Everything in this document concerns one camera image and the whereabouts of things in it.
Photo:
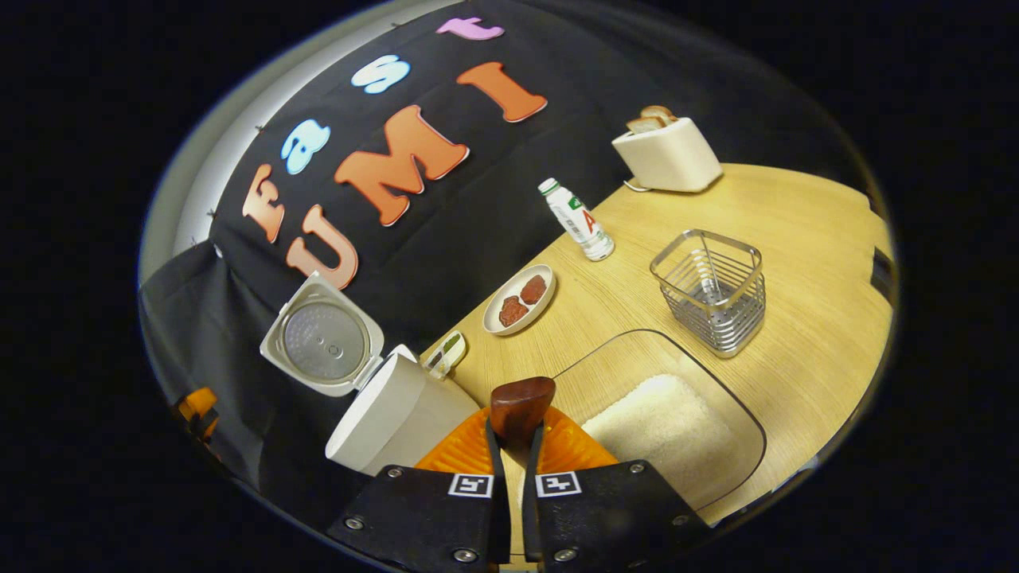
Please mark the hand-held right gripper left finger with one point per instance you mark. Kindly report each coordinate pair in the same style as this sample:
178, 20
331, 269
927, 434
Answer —
430, 517

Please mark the red meat piece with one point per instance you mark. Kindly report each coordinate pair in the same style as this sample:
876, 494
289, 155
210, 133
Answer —
513, 311
533, 290

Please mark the transparent tray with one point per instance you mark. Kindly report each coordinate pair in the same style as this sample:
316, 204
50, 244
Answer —
605, 362

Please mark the white drink bottle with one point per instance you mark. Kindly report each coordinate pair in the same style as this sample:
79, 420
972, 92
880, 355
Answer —
579, 221

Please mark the brown wooden spoon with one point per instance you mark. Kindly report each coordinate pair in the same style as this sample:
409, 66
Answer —
519, 410

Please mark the white round plate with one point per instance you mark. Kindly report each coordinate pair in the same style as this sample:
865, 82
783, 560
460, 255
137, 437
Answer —
497, 298

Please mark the white rice cooker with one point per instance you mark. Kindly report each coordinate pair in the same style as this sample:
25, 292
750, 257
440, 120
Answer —
382, 414

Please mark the small black block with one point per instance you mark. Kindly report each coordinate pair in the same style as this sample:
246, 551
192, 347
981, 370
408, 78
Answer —
881, 274

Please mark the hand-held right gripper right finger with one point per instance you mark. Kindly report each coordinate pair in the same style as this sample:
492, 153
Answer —
605, 517

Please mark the small white green container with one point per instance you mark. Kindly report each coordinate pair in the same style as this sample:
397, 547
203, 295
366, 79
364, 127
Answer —
446, 354

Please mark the cream toaster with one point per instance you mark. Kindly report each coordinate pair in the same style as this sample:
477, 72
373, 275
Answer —
669, 159

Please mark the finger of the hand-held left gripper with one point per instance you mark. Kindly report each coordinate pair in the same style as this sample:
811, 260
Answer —
197, 407

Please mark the toasted bread slice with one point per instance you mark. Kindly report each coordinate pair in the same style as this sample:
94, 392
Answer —
645, 124
659, 113

